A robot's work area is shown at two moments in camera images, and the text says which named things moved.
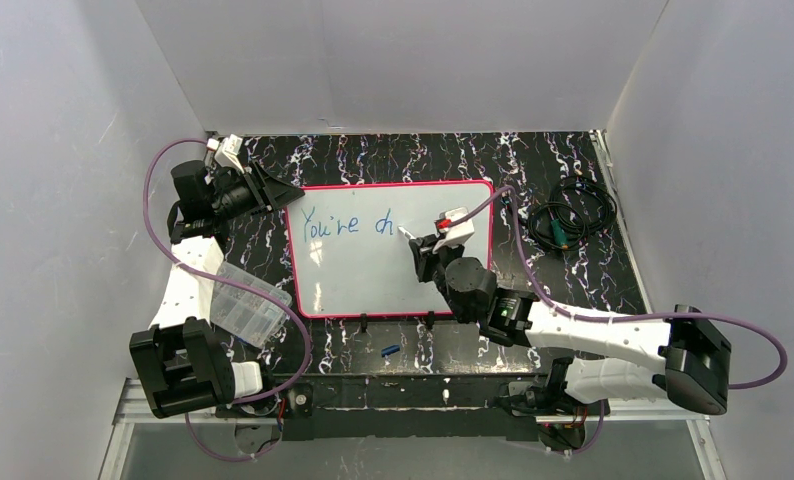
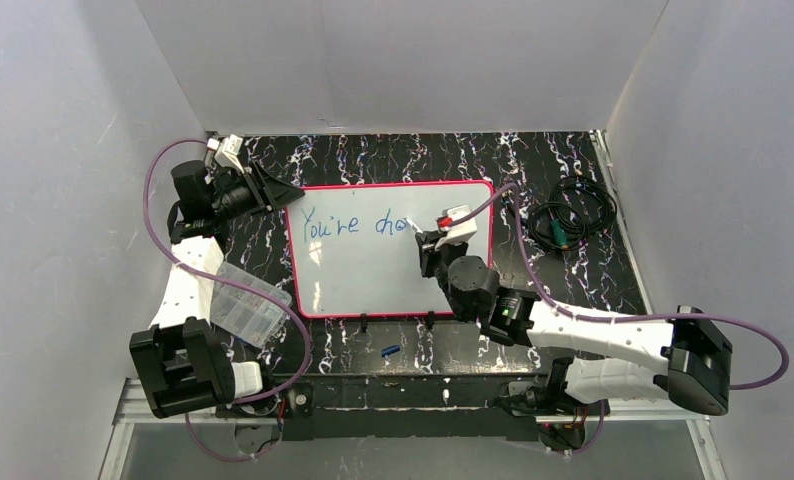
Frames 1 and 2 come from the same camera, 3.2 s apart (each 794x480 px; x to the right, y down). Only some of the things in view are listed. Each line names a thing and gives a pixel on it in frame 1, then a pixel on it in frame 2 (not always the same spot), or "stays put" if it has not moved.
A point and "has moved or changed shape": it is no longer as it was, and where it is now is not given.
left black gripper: (257, 189) stays put
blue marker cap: (390, 349) stays put
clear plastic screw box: (243, 312) stays put
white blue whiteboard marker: (406, 233) has moved or changed shape
